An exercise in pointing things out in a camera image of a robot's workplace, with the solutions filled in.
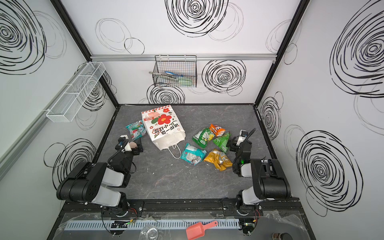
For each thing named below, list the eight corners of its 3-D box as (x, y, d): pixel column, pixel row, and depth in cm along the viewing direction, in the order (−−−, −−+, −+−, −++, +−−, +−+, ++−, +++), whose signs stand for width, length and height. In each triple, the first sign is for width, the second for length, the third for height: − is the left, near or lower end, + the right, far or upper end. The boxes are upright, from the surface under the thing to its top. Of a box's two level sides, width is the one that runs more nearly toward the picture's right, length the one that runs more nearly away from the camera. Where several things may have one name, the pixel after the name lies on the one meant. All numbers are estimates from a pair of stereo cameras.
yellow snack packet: (204, 163, 90) (205, 158, 85) (212, 152, 95) (213, 146, 90) (225, 177, 85) (227, 172, 79) (232, 164, 90) (235, 159, 84)
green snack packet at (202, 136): (192, 140, 101) (192, 134, 96) (203, 130, 106) (203, 125, 101) (203, 149, 96) (204, 144, 91) (214, 139, 101) (215, 133, 96)
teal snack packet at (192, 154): (178, 159, 92) (178, 156, 89) (185, 145, 98) (185, 142, 95) (200, 168, 89) (201, 165, 86) (206, 153, 95) (207, 150, 92)
